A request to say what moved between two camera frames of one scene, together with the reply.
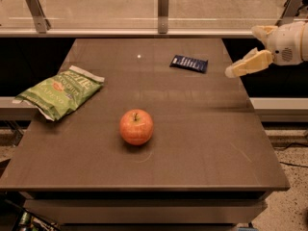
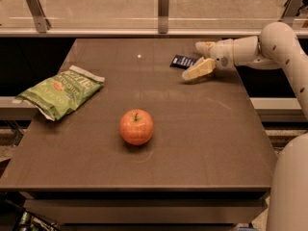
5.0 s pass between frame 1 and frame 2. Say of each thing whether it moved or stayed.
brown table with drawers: stayed
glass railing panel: stayed
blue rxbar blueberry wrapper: stayed
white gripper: moved
